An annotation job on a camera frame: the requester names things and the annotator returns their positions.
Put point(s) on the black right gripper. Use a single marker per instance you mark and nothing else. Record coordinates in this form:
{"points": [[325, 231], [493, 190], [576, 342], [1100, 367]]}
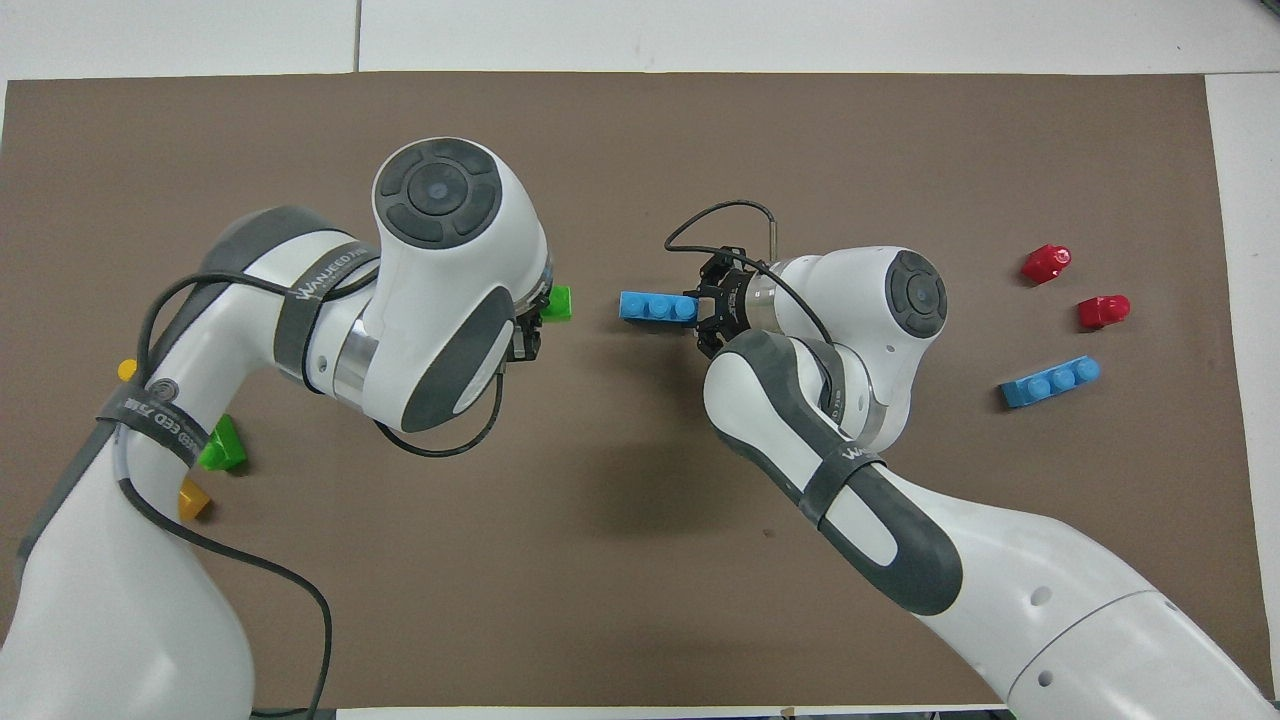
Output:
{"points": [[735, 295]]}

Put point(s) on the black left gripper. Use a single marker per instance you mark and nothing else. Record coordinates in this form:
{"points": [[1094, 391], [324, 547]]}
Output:
{"points": [[522, 345]]}

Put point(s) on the green two-stud toy block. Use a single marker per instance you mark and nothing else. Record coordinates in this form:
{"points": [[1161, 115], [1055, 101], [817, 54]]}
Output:
{"points": [[225, 450], [560, 304]]}

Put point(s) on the blue three-stud toy block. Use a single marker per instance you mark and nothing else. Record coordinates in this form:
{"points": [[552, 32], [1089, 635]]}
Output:
{"points": [[1050, 383], [650, 306]]}

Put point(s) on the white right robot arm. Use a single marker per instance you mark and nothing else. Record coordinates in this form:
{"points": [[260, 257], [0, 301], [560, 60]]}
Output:
{"points": [[1100, 620]]}

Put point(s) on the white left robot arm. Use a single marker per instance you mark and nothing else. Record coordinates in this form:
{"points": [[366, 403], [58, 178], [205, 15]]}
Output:
{"points": [[100, 620]]}

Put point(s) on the red one-stud toy block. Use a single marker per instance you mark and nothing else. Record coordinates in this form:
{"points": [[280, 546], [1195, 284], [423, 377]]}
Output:
{"points": [[1046, 265], [1103, 312]]}

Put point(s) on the yellow two-stud toy block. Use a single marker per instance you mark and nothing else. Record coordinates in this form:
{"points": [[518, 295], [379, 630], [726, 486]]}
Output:
{"points": [[127, 370], [192, 500]]}

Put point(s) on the brown table mat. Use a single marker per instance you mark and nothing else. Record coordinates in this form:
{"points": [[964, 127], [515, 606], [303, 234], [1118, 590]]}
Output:
{"points": [[640, 140]]}

